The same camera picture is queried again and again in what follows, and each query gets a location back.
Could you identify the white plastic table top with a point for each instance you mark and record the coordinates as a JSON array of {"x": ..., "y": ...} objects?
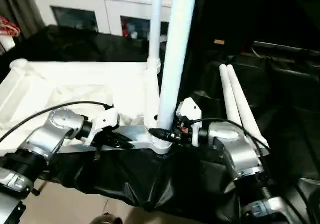
[{"x": 75, "y": 79}]

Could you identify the white plastic table leg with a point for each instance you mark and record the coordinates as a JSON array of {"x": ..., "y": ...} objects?
[
  {"x": 241, "y": 96},
  {"x": 155, "y": 22},
  {"x": 177, "y": 47},
  {"x": 227, "y": 91}
]

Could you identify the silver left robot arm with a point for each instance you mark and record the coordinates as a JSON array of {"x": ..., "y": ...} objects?
[{"x": 50, "y": 136}]

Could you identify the black shiny mat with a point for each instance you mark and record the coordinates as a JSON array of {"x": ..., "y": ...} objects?
[{"x": 150, "y": 179}]

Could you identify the grey robot foot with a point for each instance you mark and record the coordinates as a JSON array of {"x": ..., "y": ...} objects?
[{"x": 106, "y": 218}]

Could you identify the white cabinet with glass doors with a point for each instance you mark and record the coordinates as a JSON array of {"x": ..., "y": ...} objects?
[{"x": 100, "y": 4}]

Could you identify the black flat bar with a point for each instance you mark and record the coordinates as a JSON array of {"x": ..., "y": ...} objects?
[{"x": 287, "y": 47}]

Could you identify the black cabinet with gold label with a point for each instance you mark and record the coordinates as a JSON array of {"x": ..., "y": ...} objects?
[{"x": 250, "y": 9}]

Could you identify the red clothes hangers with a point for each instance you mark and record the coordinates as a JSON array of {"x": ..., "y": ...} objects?
[{"x": 8, "y": 28}]

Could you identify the grey curtain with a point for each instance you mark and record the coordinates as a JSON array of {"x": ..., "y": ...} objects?
[{"x": 22, "y": 9}]

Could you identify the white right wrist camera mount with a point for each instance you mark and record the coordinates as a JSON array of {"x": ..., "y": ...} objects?
[{"x": 190, "y": 109}]

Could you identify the black folding table frame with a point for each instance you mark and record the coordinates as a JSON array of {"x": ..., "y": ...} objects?
[{"x": 40, "y": 187}]

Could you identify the white post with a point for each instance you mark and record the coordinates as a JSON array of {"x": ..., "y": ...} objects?
[{"x": 7, "y": 44}]

